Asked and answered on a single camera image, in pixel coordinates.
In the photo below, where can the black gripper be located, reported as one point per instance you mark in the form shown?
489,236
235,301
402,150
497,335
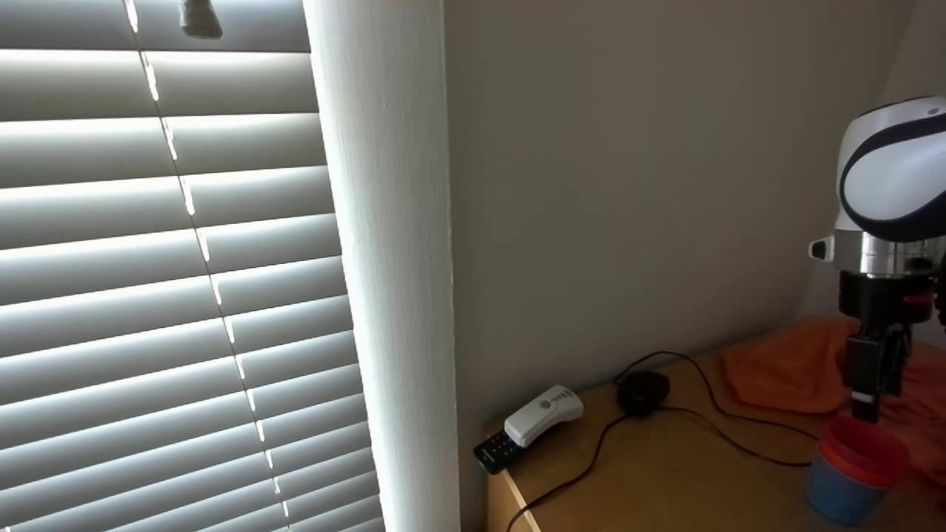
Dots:
885,310

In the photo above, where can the pink plastic cup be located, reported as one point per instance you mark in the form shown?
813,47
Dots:
865,453

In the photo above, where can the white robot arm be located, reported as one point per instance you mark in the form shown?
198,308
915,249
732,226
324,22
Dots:
887,239

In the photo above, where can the orange towel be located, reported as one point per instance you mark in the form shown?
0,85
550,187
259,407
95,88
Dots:
800,371

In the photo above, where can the blue plastic cup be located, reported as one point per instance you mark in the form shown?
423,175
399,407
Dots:
841,495

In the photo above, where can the wooden dresser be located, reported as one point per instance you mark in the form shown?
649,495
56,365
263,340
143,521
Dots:
704,461

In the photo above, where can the black computer mouse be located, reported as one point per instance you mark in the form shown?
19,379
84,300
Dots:
640,394

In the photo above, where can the white handheld device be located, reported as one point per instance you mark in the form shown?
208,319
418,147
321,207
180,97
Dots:
544,410

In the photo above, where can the black remote control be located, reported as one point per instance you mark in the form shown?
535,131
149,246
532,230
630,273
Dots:
497,450

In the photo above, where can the white window blind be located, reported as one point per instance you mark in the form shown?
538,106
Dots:
174,338

